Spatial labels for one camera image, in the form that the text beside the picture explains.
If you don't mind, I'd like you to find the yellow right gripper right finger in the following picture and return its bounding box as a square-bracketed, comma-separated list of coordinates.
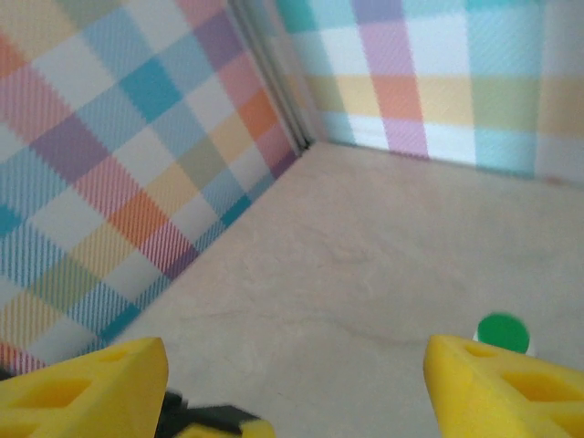
[422, 334, 584, 438]

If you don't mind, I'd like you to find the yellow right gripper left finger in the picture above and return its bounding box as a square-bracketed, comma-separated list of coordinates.
[0, 337, 170, 438]

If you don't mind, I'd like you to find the white pill bottle green cap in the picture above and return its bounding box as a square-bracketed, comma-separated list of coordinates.
[472, 312, 539, 360]

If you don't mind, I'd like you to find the aluminium frame post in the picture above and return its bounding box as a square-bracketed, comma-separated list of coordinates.
[230, 0, 314, 154]

